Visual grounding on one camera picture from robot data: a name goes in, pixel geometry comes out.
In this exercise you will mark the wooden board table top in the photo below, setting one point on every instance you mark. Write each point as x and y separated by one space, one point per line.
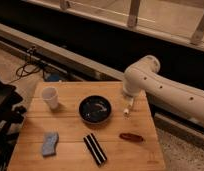
71 152

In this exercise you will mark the black white striped block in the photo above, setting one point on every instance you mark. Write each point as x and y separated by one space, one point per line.
95 149

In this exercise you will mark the blue object behind table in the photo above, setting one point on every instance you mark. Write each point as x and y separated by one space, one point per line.
52 78

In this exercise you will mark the white tube bottle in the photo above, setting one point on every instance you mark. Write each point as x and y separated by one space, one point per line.
129 105

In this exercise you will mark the dark red oblong object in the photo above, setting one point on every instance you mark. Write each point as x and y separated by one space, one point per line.
131 137

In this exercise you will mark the white paper cup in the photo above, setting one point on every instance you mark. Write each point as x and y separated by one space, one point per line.
50 97

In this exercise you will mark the black equipment left edge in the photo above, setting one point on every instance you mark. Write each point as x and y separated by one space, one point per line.
10 113

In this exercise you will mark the dark ceramic bowl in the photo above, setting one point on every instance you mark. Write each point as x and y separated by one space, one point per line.
95 109

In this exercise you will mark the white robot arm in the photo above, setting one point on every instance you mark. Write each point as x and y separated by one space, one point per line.
143 75

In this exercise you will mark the blue sponge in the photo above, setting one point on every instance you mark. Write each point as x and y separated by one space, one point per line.
49 144

